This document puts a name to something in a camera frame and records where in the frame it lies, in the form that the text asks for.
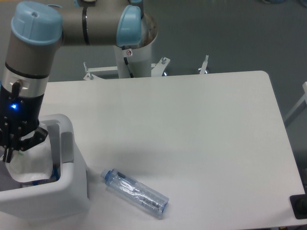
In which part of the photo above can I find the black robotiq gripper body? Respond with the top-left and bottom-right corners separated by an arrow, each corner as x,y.
0,86 -> 44,140

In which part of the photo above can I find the blue snack packet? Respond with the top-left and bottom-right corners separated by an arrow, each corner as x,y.
21,164 -> 60,188

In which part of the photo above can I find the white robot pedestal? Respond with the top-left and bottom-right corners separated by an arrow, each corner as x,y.
114,14 -> 158,79

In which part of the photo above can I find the white pedestal foot bracket right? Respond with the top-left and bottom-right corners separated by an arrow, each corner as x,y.
198,55 -> 209,74

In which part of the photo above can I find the clear plastic bottle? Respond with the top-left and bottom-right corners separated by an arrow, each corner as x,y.
100,169 -> 169,219

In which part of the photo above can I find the white pedestal foot bracket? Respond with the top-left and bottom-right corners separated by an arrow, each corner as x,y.
83,62 -> 118,81
198,55 -> 209,74

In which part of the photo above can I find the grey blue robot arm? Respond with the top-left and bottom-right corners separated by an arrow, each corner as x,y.
0,0 -> 143,163

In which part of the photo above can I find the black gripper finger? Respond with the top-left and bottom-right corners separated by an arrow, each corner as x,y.
0,124 -> 10,162
6,126 -> 47,163

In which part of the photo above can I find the black clamp at table edge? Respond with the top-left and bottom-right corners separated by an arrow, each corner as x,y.
290,194 -> 307,219

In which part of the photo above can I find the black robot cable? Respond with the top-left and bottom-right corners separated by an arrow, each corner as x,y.
121,45 -> 134,78

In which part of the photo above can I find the white frame at right edge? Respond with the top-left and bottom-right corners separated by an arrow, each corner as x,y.
284,82 -> 307,127

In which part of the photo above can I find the white trash can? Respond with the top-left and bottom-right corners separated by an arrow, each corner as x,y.
0,114 -> 91,220

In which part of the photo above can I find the white plastic wrapper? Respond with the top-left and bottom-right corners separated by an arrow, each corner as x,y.
5,136 -> 53,183

